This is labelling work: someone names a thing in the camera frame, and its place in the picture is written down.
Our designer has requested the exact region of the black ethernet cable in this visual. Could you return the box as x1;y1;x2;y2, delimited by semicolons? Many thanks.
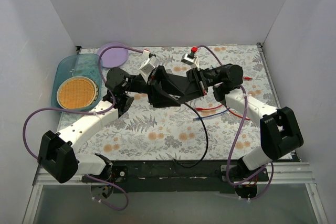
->
173;102;209;168

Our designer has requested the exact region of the blue ethernet cable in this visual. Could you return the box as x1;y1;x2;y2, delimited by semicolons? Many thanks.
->
192;108;229;121

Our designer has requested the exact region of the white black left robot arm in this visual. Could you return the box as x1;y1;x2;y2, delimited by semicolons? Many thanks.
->
37;66;184;183

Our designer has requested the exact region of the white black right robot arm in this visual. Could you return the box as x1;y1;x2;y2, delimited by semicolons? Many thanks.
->
152;64;303;181

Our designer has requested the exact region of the purple plastic plate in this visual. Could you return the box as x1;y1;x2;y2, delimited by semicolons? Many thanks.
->
101;48;129;68

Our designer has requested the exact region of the teal plastic tray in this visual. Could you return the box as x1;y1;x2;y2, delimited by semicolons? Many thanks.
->
50;54;102;111

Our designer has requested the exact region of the orange woven round coaster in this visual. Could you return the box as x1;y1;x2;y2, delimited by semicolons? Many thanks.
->
56;76;98;110

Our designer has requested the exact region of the floral patterned table mat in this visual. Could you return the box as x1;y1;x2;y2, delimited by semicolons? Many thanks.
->
77;45;277;161

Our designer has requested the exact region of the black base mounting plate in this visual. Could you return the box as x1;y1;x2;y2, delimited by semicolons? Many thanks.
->
81;159;271;201

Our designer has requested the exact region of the red ethernet cable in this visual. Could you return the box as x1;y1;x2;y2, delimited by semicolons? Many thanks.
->
195;76;252;121

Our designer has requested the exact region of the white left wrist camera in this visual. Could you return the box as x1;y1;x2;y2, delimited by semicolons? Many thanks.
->
139;49;158;82

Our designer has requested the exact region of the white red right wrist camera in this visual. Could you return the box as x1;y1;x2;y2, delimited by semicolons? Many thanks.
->
181;47;199;68

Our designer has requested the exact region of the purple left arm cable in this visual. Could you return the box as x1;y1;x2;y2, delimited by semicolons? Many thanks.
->
23;46;130;211

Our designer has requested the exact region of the aluminium frame rail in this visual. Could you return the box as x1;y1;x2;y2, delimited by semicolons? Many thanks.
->
33;162;316;186

